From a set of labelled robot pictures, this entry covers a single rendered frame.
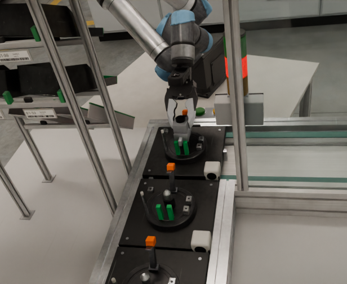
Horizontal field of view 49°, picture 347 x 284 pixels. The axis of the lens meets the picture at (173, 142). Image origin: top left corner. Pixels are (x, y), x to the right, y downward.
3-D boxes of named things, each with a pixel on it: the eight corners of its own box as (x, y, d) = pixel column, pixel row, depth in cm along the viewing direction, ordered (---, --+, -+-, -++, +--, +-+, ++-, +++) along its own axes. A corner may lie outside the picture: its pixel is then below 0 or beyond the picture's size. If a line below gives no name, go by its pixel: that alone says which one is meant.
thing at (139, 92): (155, 48, 219) (154, 43, 217) (319, 68, 176) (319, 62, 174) (74, 119, 176) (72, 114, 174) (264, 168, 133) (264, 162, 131)
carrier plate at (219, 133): (159, 131, 138) (158, 126, 137) (226, 131, 132) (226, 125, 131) (143, 179, 120) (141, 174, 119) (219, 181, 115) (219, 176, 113)
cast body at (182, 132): (178, 129, 124) (174, 111, 120) (191, 129, 123) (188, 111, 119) (173, 146, 118) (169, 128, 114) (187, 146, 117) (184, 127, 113)
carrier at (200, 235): (142, 182, 119) (133, 152, 111) (219, 185, 113) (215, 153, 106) (119, 249, 101) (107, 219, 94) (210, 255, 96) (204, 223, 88)
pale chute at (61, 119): (64, 126, 144) (66, 114, 144) (94, 129, 139) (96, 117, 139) (7, 114, 118) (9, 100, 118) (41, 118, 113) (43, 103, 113)
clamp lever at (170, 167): (170, 187, 109) (168, 162, 107) (177, 187, 109) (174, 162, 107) (167, 192, 106) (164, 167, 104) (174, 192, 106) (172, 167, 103)
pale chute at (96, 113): (101, 125, 140) (103, 114, 140) (133, 129, 135) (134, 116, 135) (50, 114, 114) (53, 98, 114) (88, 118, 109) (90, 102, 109)
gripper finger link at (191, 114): (201, 127, 122) (195, 99, 123) (198, 125, 116) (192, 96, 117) (192, 129, 123) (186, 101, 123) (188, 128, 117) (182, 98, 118)
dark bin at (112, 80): (83, 81, 126) (81, 58, 124) (117, 83, 121) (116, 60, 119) (19, 93, 101) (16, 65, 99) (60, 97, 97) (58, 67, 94)
